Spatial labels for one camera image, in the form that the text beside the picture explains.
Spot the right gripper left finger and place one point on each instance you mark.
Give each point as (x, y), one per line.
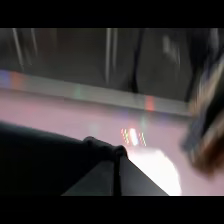
(98, 181)

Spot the black garment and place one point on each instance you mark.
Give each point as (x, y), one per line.
(36, 160)

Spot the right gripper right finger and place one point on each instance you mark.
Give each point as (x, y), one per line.
(135, 181)

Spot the checked shirt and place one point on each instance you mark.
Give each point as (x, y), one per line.
(208, 126)

